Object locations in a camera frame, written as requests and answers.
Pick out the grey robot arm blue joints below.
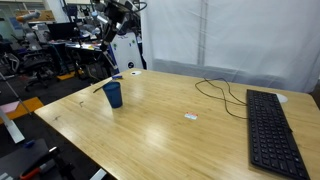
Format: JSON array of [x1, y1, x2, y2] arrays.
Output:
[[89, 9, 133, 35]]

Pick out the orange floor mat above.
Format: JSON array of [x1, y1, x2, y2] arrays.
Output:
[[0, 96, 45, 125]]

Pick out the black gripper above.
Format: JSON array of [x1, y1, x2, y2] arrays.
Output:
[[100, 2, 131, 52]]

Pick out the orange handled tool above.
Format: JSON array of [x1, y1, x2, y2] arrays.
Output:
[[19, 159, 57, 180]]

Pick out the white translucent curtain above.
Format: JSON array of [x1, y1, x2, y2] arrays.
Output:
[[139, 0, 320, 94]]

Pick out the thin black rod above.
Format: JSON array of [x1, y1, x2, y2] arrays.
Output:
[[92, 78, 113, 94]]

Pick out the black computer monitor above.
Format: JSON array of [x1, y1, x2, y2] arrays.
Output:
[[46, 21, 80, 41]]

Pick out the plain white grommet cover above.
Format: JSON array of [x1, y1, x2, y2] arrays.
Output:
[[275, 92, 289, 104]]

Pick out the dark blue plastic cup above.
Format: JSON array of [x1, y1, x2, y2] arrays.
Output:
[[101, 81, 124, 110]]

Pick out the small red white sticker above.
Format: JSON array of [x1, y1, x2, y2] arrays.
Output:
[[184, 111, 199, 121]]

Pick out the cluttered background desk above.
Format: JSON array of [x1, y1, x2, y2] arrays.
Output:
[[46, 38, 112, 79]]

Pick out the black computer keyboard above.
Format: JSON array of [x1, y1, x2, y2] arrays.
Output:
[[245, 88, 312, 180]]

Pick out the pink paper sheet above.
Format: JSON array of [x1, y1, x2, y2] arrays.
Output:
[[0, 101, 20, 115]]

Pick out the white panel with coloured dots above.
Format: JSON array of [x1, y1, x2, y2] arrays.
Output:
[[106, 29, 145, 73]]

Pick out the silver aluminium profile bar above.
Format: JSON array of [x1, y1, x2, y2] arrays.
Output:
[[0, 107, 26, 145]]

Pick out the thin black keyboard cable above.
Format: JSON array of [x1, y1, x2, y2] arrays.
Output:
[[194, 77, 249, 120]]

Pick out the black office chair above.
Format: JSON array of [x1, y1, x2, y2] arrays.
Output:
[[19, 49, 52, 92]]

